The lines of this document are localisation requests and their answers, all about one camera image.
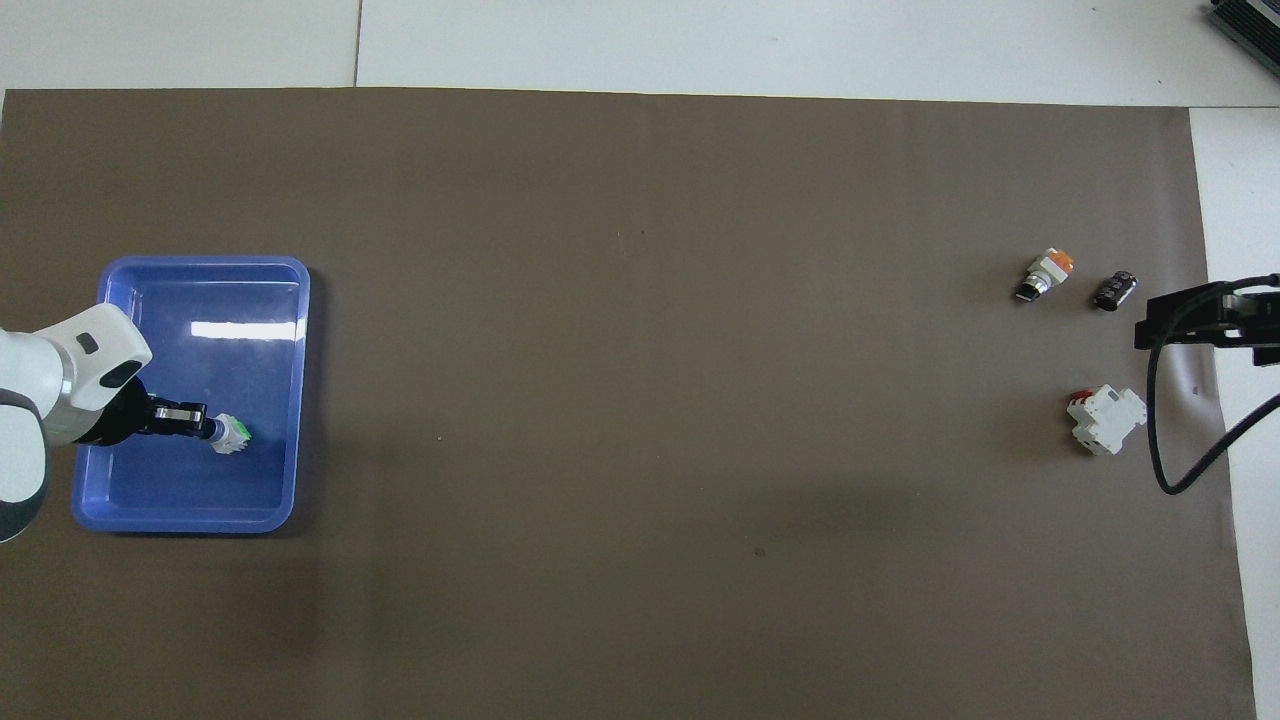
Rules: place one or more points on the white circuit breaker red lever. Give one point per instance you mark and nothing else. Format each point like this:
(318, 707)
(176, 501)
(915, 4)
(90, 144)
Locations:
(1108, 420)

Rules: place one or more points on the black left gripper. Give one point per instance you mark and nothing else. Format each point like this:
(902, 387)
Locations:
(112, 420)

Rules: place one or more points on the orange white selector switch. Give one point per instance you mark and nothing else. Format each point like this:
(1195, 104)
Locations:
(230, 433)
(1047, 272)

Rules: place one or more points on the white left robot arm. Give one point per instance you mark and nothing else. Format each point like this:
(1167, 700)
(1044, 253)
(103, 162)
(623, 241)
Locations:
(60, 370)

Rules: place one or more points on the large brown table mat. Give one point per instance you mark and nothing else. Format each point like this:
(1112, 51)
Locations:
(640, 400)

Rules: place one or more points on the grey ribbed metal device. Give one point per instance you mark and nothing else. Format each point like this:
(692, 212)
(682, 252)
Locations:
(1250, 25)

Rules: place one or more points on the blue plastic tray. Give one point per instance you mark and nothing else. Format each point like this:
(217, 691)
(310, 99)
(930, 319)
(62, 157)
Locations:
(250, 350)

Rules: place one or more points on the dark cylindrical capacitor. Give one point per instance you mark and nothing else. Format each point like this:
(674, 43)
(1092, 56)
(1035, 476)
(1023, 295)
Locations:
(1115, 290)

